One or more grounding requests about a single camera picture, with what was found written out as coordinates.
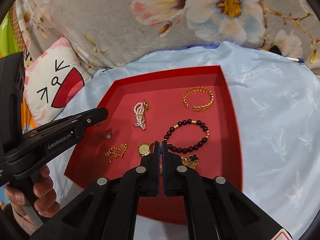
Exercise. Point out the light blue palm-print sheet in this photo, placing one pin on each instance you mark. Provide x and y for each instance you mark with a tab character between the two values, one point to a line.
277	107

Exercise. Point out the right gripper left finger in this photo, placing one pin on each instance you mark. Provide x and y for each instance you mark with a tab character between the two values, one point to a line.
107	209

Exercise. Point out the blue white pen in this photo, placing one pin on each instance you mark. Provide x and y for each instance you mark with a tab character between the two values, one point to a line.
297	60

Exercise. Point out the white pink cat pillow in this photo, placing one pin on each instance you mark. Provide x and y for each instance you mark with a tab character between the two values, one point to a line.
53	80

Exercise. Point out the left human hand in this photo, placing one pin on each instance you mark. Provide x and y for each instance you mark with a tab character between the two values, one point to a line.
46	204

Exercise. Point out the grey floral blanket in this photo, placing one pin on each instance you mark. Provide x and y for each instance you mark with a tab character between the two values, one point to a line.
112	33

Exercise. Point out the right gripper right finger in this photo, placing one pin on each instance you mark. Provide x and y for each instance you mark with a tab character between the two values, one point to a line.
215	208

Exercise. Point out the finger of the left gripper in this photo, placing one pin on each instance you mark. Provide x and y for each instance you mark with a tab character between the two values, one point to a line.
89	118

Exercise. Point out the gold wrist watch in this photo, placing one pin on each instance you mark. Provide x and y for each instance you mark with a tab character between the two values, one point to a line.
144	149

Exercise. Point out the gold cuff bangle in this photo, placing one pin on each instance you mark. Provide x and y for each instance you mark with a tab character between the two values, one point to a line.
198	98

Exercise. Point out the colourful cartoon bedsheet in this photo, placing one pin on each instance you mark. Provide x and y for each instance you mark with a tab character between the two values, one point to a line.
18	156

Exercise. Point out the red cardboard box tray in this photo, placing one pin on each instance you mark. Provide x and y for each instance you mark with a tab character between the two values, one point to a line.
147	107

